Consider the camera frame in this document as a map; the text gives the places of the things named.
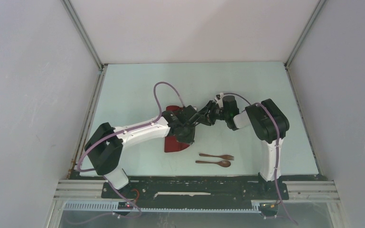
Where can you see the red cloth napkin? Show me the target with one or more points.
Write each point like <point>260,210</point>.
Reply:
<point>170,142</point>

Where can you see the brown wooden spoon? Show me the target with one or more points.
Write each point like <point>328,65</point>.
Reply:
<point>222,163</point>

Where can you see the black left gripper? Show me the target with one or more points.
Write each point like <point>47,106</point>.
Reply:
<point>188,139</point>

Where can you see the aluminium frame post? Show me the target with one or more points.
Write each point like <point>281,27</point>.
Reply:
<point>71,11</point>
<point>303,35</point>

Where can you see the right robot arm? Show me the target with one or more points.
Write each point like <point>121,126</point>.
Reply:
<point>269,124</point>

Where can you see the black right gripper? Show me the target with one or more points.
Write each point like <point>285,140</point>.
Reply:
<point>203,119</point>

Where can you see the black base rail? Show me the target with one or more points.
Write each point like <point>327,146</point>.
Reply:
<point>240,194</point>

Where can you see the right aluminium frame post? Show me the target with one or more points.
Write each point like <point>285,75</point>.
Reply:
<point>303,35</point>

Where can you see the left aluminium frame post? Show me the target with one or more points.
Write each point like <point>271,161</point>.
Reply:
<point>71,11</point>

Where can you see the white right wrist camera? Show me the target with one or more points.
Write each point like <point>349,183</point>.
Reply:
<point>219,97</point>

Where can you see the brown wooden fork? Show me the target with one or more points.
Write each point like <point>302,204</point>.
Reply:
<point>224,157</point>

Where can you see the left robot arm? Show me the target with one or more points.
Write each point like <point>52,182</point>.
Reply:
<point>104,148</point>

